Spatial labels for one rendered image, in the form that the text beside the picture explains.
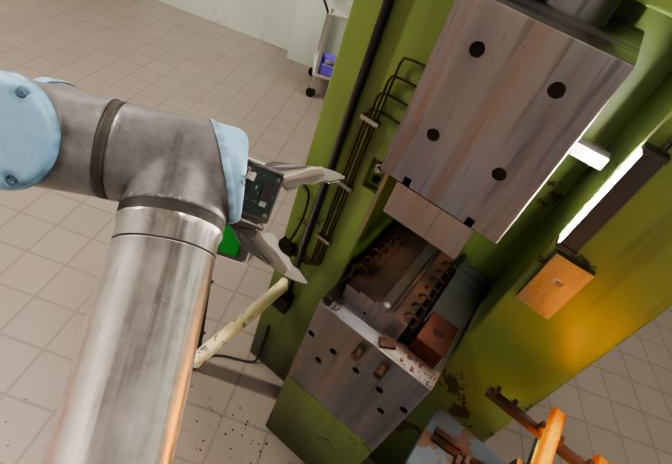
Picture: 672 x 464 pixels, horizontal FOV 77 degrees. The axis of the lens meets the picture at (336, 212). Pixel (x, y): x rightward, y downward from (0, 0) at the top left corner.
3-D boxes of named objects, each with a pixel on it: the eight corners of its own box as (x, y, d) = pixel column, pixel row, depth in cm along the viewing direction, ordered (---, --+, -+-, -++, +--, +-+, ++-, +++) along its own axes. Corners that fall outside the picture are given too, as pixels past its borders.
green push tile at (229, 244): (236, 257, 116) (244, 232, 115) (210, 248, 116) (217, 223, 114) (237, 255, 118) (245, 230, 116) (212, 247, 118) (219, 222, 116)
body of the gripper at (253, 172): (268, 234, 48) (162, 195, 46) (260, 236, 57) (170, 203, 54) (291, 173, 50) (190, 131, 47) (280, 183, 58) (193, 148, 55)
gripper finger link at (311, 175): (355, 174, 54) (285, 191, 51) (341, 180, 59) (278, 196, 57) (349, 150, 54) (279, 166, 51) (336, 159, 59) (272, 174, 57)
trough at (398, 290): (391, 315, 116) (393, 313, 115) (375, 304, 117) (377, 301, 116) (447, 242, 146) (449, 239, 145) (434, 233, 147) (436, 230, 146)
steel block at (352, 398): (374, 450, 139) (431, 391, 111) (287, 374, 150) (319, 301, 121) (439, 341, 179) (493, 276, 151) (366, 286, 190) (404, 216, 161)
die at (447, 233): (454, 259, 96) (474, 231, 90) (382, 211, 102) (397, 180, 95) (504, 188, 126) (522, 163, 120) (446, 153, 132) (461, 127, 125)
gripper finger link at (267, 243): (295, 300, 50) (252, 235, 50) (286, 294, 56) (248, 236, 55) (316, 284, 51) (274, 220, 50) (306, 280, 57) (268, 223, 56)
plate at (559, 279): (547, 320, 103) (595, 277, 92) (514, 297, 105) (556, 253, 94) (549, 315, 104) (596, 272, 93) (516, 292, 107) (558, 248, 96)
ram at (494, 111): (532, 269, 86) (694, 93, 60) (379, 169, 97) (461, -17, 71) (566, 188, 116) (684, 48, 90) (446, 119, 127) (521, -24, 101)
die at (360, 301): (396, 340, 119) (408, 324, 113) (340, 297, 124) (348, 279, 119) (450, 263, 149) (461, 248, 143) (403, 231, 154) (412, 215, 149)
